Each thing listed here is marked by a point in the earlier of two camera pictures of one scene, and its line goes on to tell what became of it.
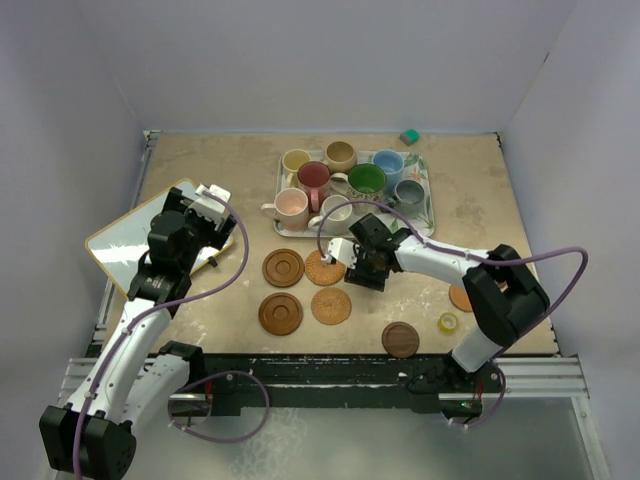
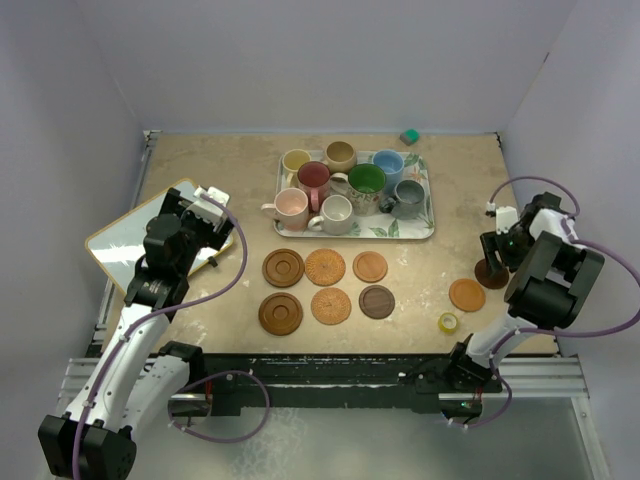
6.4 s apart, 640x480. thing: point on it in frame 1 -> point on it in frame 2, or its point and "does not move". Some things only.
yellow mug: (292, 160) does not move
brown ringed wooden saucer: (283, 267) does not move
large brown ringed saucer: (280, 313) does not move
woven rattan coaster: (322, 274) does not move
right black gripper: (359, 276) -> (507, 259)
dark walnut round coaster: (400, 339) -> (376, 302)
